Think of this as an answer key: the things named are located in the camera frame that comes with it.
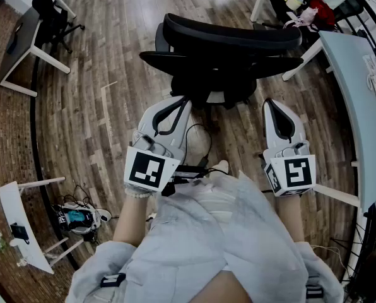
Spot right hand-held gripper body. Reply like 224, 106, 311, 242
262, 141, 317, 198

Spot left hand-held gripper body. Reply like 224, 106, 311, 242
123, 130, 186, 193

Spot black office chair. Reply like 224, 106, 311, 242
262, 0, 367, 44
139, 13, 304, 110
26, 0, 86, 55

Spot person's left forearm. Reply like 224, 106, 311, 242
112, 186, 160, 249

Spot person's right forearm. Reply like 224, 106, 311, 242
274, 193, 306, 243

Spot black waist device box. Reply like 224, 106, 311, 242
171, 165, 208, 182

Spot person's white shoe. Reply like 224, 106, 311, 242
210, 160, 230, 175

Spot light blue top desk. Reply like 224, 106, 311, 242
281, 30, 376, 213

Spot white and teal backpack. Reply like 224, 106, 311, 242
51, 199, 112, 237

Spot black metal railing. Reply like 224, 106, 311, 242
329, 0, 376, 303

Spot person's light blue shirt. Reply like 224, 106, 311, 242
64, 168, 345, 303

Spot red bag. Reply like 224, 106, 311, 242
309, 0, 336, 28

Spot yellow-green mug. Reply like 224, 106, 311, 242
282, 0, 305, 11

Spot wooden top white-legged desk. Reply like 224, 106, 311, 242
249, 0, 326, 23

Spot white desk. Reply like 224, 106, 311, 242
42, 0, 78, 20
0, 176, 85, 275

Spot black desk telephone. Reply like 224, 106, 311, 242
9, 222, 31, 245

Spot dark top white-legged desk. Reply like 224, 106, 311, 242
0, 6, 71, 98

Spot black pouch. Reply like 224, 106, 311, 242
6, 22, 24, 55

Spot white bead bracelet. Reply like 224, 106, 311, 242
124, 183, 154, 199

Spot black cable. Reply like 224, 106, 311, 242
184, 123, 213, 167

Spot pink strap bag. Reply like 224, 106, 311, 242
283, 6, 319, 30

